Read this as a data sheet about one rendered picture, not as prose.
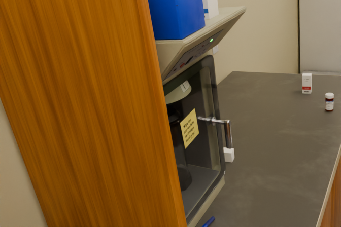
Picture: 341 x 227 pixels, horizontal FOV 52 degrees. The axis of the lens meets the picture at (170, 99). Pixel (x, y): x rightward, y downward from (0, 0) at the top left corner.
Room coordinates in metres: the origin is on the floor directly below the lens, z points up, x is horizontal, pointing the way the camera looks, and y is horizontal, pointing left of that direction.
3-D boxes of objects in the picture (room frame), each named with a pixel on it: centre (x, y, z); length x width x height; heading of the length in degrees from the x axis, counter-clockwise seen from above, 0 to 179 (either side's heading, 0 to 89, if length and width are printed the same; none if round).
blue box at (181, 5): (0.70, -0.03, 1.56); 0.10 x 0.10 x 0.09; 55
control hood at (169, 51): (0.78, -0.09, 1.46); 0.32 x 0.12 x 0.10; 145
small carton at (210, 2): (0.81, -0.11, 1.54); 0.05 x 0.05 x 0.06; 55
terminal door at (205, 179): (0.81, -0.05, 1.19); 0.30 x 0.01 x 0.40; 144
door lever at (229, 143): (0.88, -0.13, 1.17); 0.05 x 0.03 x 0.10; 54
